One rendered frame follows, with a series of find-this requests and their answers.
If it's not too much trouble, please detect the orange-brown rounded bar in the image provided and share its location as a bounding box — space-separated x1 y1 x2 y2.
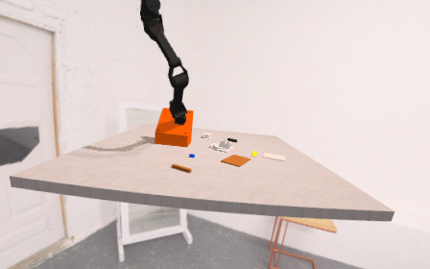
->
171 164 192 173

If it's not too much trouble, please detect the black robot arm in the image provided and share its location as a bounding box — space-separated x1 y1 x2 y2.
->
140 0 189 125

